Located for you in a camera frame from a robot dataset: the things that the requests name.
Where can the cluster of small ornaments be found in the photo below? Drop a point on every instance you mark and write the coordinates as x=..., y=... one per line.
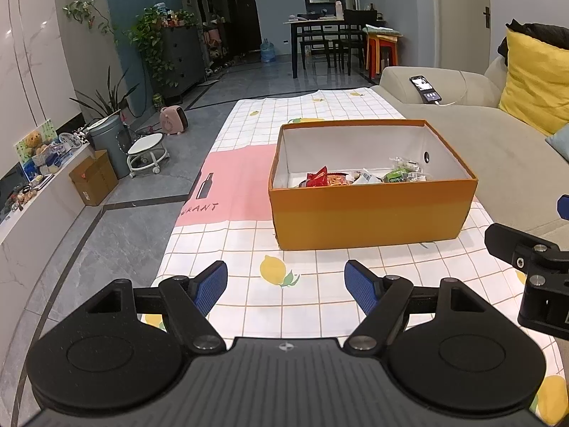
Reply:
x=73, y=138

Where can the beige sofa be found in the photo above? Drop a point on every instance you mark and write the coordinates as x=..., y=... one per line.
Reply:
x=498, y=151

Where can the orange cardboard box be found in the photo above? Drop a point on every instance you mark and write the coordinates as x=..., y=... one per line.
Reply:
x=369, y=215

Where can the checked lemon print tablecloth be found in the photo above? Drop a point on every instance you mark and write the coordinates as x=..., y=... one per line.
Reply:
x=231, y=249

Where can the yellow cushion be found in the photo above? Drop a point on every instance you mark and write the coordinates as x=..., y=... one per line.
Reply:
x=538, y=80

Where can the dark dining table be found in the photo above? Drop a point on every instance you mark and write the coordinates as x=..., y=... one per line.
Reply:
x=320, y=23

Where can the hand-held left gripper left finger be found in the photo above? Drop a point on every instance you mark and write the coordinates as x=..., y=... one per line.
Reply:
x=211, y=287

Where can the teddy bear photo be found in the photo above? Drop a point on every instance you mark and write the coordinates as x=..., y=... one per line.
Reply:
x=35, y=144

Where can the white bottle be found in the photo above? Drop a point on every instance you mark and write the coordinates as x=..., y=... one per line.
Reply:
x=339, y=8

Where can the dark wooden door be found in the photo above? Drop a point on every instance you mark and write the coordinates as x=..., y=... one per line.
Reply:
x=243, y=20

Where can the brown cardboard carton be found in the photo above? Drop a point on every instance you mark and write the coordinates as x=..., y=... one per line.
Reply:
x=91, y=180

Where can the orange plastic stool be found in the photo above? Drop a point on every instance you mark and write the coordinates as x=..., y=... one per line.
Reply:
x=381, y=51

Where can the grey dresser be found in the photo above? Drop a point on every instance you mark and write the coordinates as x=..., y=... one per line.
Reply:
x=184, y=60

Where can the grey plant pot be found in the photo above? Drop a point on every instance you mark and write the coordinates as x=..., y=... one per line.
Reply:
x=109, y=144

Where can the white rolling stool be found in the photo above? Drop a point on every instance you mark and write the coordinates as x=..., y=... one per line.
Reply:
x=146, y=149

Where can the smartphone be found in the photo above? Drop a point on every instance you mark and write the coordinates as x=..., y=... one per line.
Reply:
x=426, y=89

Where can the pink space heater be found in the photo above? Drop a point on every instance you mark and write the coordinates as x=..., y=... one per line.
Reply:
x=173, y=120

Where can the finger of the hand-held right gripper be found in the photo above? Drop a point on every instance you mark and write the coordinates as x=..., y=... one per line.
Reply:
x=506, y=242
x=563, y=207

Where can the red stick snack packet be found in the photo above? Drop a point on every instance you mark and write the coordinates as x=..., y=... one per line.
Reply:
x=322, y=179

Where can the light blue cushion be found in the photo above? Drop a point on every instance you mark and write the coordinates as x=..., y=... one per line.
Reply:
x=561, y=142

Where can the hanging vine plant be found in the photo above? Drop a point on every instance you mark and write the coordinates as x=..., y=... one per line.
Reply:
x=84, y=11

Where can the trailing green plant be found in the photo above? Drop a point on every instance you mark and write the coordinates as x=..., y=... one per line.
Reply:
x=149, y=38

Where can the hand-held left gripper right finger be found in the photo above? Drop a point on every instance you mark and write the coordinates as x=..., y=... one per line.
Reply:
x=362, y=289

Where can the spiky potted plant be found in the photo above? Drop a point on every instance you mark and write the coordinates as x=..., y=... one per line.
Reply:
x=104, y=100

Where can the dark dining chair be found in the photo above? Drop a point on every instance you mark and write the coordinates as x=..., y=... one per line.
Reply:
x=316, y=46
x=360, y=31

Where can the blue water jug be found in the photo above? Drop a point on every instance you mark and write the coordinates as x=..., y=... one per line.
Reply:
x=267, y=52

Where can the green snack packet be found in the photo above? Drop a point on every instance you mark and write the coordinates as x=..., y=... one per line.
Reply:
x=398, y=174

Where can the black garment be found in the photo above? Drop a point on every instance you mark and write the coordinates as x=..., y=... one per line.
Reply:
x=542, y=31

